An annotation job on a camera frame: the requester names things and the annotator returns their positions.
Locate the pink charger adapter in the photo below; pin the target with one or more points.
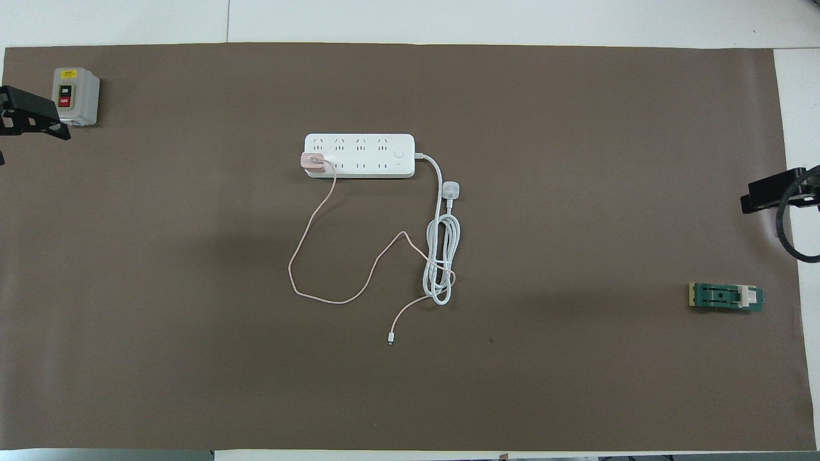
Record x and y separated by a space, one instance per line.
312 161

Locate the white power strip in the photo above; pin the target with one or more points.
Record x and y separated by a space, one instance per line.
371 155

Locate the brown table mat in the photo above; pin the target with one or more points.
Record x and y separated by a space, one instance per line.
320 384

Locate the grey on-off switch box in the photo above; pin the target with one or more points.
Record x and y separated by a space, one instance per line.
80 93

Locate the green knife switch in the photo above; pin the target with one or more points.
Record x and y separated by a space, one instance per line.
724 298

